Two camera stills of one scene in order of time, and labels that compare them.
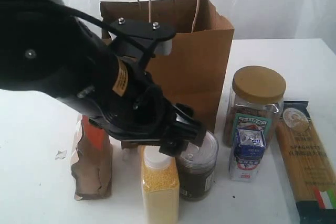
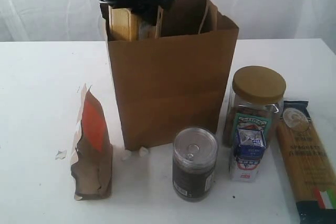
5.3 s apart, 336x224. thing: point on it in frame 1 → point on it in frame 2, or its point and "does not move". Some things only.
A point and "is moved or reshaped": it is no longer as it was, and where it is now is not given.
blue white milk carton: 248,152 does not move
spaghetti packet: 312,177 does not move
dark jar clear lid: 196,168 does not move
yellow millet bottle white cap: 159,185 is moved or reshaped
